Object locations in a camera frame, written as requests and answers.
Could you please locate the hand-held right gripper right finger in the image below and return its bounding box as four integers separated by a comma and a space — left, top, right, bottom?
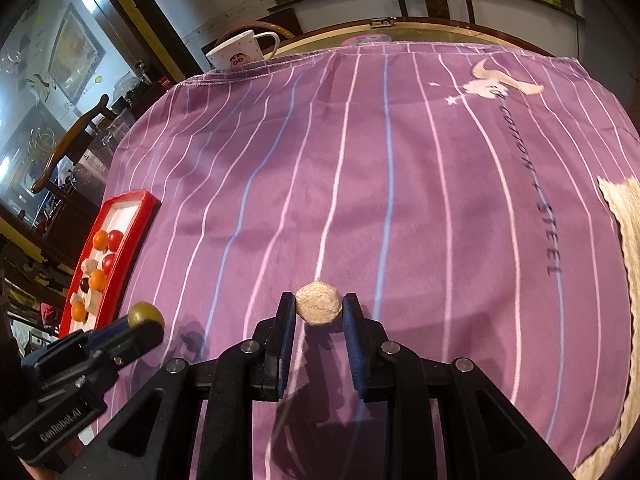
341, 292, 573, 480

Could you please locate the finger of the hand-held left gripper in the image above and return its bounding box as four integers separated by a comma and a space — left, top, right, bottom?
84, 319, 136, 356
97, 321, 166, 368

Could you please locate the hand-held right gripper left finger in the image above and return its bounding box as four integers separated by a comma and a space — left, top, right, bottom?
75, 291, 297, 480

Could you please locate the olive green round fruit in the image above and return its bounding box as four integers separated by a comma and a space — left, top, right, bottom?
129, 301, 166, 331

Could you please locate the red rimmed white tray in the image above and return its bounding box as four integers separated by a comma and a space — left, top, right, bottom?
59, 189, 161, 333

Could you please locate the purple striped cloth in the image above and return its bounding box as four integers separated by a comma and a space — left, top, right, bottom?
102, 42, 640, 480

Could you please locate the dark wooden armchair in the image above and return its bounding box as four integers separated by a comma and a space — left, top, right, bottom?
30, 94, 118, 196

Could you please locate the glass display cabinet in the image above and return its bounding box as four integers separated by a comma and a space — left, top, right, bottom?
0, 0, 168, 241

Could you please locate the framed picture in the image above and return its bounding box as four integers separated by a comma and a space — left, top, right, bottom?
47, 2, 108, 93

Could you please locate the white cartoon print cup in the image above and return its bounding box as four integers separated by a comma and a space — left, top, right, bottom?
205, 30, 280, 70

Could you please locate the beige fuzzy mat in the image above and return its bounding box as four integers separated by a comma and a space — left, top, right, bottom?
572, 175, 640, 480

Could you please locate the pink round coaster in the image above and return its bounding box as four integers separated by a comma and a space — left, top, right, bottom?
342, 33, 393, 46

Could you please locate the curved wooden chair backrest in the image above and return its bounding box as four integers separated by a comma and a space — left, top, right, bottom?
215, 21, 297, 45

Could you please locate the round gold rimmed table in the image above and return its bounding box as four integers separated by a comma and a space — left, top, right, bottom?
272, 19, 576, 58

